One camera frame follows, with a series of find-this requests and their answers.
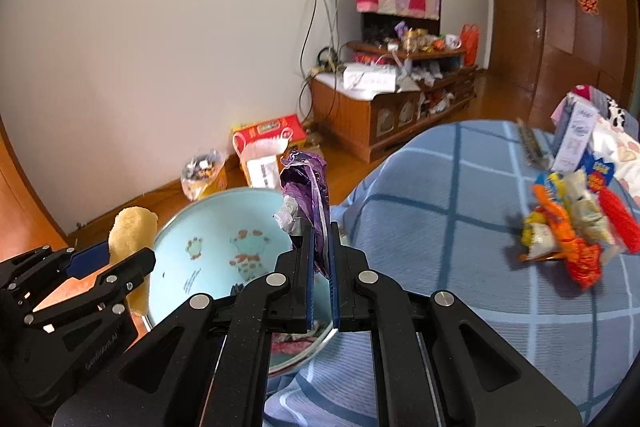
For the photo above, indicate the heart pattern duvet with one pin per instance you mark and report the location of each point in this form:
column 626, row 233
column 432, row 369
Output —
column 627, row 170

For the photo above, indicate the cow pattern pillow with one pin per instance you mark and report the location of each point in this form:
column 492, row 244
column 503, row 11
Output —
column 609, row 109

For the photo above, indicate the dark green small packet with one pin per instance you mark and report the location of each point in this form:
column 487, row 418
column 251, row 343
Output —
column 535, row 153

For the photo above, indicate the yellow plastic bag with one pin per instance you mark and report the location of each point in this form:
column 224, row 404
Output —
column 592, row 226

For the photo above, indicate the wooden tv cabinet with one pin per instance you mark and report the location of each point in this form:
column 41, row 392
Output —
column 431, row 85

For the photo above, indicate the blue white gable carton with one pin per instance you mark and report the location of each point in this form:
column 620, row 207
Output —
column 600, row 160

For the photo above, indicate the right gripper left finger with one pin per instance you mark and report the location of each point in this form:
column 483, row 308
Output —
column 207, row 363

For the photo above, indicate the purple snack wrapper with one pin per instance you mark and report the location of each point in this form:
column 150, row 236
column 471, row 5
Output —
column 306, row 202

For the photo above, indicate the blue checked table cloth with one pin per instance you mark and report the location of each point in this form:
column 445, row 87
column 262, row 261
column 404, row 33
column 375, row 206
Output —
column 446, row 211

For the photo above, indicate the red plastic bag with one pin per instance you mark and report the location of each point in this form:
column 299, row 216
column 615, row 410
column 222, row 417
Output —
column 548, row 235

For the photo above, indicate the red double happiness decoration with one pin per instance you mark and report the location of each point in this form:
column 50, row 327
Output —
column 590, row 7

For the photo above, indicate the white mug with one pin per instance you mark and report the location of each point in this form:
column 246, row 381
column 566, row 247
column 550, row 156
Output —
column 453, row 42

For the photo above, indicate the clear bag of snacks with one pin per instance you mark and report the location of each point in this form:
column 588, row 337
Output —
column 204, row 175

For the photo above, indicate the orange hanging bag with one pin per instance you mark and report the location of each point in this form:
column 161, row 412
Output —
column 470, row 40

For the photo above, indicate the brown wooden wardrobe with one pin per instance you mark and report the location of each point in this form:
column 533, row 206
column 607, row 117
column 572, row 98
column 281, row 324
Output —
column 578, row 48

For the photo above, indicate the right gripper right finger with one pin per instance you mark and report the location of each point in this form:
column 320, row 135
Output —
column 436, row 362

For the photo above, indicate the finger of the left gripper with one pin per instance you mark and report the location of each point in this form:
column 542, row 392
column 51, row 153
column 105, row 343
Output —
column 111, row 288
column 34, row 275

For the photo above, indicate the white tall milk carton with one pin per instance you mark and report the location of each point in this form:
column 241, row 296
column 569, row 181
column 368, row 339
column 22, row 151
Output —
column 572, row 133

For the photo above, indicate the yellow foam piece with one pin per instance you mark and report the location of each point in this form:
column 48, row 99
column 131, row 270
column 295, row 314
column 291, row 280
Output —
column 134, row 228

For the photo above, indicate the light blue enamel basin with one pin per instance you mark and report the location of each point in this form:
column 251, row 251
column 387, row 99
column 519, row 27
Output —
column 218, row 245

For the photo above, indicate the white box on cabinet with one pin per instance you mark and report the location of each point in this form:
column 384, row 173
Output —
column 367, row 77

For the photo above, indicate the red orange cardboard box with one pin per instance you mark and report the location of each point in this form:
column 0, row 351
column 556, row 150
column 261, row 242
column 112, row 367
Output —
column 260, row 148

